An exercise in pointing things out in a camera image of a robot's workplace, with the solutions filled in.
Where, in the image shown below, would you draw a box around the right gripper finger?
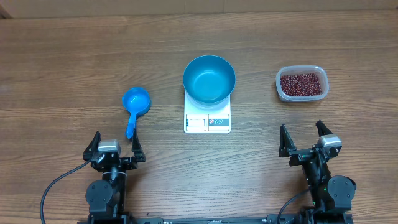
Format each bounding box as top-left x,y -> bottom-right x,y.
279,124 -> 296,157
315,120 -> 333,137

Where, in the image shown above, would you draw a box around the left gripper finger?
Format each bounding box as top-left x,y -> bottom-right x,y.
131,129 -> 146,162
83,131 -> 101,161

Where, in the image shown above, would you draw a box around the blue plastic measuring scoop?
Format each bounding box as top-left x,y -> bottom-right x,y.
122,87 -> 152,139

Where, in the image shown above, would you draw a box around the blue metal bowl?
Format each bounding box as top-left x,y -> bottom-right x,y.
182,55 -> 236,105

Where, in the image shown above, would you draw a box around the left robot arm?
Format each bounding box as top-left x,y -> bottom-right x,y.
83,131 -> 146,224

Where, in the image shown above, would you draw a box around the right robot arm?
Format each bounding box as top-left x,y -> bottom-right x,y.
276,120 -> 356,223

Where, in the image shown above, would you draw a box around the white digital kitchen scale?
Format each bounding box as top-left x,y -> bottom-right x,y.
183,91 -> 231,134

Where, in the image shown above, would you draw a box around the red beans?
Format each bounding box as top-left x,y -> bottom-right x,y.
280,73 -> 322,96

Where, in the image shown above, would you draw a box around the clear plastic container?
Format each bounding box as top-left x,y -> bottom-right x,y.
275,65 -> 330,103

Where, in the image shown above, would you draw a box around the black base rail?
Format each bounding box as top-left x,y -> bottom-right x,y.
78,213 -> 354,224

